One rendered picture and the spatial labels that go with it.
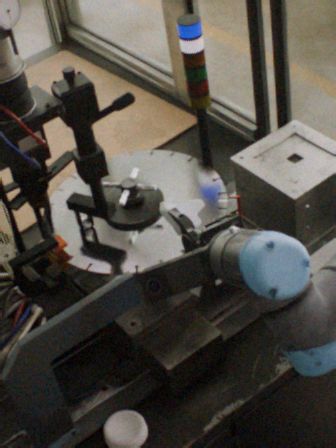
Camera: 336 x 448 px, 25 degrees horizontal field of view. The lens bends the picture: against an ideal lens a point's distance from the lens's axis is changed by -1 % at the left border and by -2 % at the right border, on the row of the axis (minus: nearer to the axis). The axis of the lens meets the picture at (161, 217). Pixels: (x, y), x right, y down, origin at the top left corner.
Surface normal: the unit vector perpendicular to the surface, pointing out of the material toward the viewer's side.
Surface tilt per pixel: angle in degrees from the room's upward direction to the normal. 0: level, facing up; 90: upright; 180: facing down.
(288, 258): 57
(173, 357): 0
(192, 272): 63
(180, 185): 0
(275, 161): 0
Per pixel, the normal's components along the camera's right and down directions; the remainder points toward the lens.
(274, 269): 0.29, 0.04
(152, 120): -0.14, -0.75
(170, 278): -0.23, 0.26
